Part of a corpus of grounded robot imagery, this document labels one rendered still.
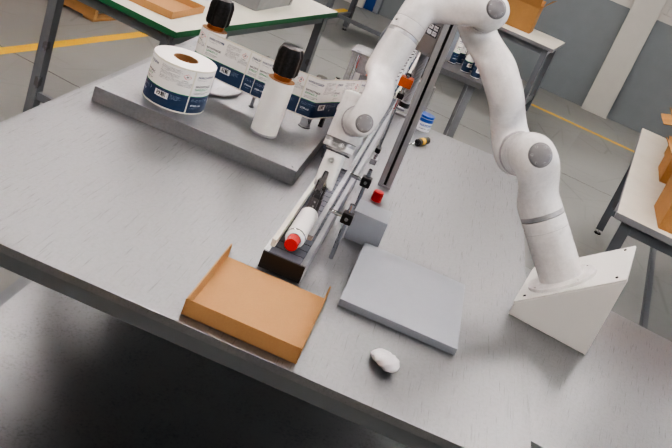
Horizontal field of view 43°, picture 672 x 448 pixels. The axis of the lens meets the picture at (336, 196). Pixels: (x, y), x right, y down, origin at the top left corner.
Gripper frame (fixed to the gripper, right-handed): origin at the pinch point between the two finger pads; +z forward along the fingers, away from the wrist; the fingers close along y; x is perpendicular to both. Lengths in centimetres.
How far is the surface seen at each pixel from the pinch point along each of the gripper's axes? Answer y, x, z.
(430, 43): 44, -11, -58
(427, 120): 134, -20, -44
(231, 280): -30.9, 8.4, 21.4
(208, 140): 31, 39, -4
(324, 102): 69, 15, -30
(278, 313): -35.7, -4.7, 23.1
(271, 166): 31.0, 18.5, -4.0
